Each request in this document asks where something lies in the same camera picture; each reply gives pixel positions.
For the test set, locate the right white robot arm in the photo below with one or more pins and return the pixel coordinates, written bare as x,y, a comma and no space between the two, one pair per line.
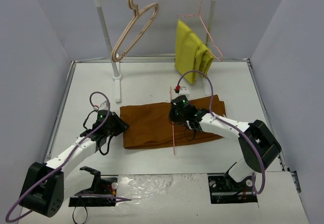
258,145

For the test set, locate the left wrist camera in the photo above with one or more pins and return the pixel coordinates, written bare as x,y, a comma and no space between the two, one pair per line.
102,111

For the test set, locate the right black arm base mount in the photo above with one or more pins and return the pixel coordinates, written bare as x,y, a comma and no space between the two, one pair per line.
223,191

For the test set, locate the brown trousers with striped waistband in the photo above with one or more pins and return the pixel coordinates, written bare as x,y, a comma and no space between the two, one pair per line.
150,128

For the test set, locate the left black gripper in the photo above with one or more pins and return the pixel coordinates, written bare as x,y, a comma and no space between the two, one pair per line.
117,124

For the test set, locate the white and silver clothes rack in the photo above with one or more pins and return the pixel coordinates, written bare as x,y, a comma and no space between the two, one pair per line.
117,77

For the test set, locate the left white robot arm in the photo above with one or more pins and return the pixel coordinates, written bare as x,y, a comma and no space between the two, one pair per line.
47,185

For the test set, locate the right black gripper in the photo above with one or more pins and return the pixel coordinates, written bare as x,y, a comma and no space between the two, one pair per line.
173,115

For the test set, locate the yellow-green folded trousers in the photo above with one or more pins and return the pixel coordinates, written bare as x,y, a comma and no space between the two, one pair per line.
191,54

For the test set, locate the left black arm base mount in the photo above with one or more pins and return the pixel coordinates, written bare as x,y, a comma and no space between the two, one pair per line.
96,189

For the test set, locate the pink wire hanger holding trousers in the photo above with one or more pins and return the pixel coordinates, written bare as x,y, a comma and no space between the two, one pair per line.
207,27

